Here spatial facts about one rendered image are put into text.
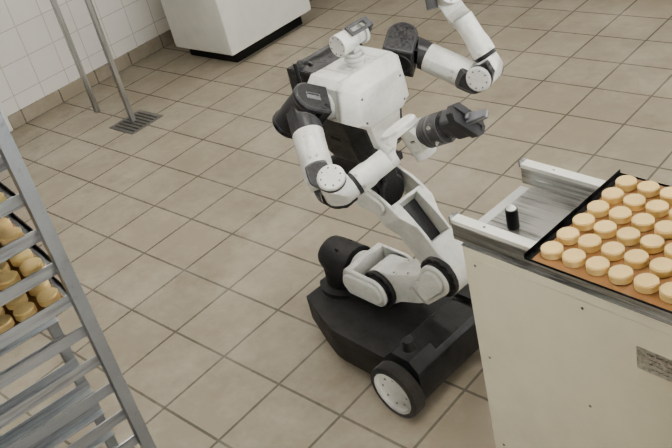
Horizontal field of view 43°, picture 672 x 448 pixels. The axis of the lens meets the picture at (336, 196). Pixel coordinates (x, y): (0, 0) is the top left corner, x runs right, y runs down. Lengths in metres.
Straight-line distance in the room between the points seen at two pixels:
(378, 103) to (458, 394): 1.03
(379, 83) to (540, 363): 0.90
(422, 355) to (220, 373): 0.85
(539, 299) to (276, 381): 1.35
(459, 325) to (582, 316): 0.94
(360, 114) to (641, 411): 1.09
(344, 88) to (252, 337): 1.29
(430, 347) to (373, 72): 0.92
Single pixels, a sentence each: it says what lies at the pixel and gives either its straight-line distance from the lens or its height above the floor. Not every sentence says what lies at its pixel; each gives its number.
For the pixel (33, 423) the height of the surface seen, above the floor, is 0.50.
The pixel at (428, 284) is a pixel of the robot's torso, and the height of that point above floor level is 0.45.
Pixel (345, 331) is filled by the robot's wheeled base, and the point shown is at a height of 0.17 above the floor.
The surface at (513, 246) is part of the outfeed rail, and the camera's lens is 2.06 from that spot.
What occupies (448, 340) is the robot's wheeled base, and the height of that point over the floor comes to 0.19.
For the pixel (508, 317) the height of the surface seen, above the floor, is 0.66.
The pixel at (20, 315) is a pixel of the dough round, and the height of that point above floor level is 1.06.
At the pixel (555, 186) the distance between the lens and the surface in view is 2.31.
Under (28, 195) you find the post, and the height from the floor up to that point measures 1.34.
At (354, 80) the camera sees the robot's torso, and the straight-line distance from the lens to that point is 2.49.
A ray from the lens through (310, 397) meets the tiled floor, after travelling 3.09.
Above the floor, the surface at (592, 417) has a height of 0.44.
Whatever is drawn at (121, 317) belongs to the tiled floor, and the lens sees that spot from 3.79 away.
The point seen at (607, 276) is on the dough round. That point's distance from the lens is 1.93.
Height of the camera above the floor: 2.11
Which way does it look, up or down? 31 degrees down
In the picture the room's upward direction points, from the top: 14 degrees counter-clockwise
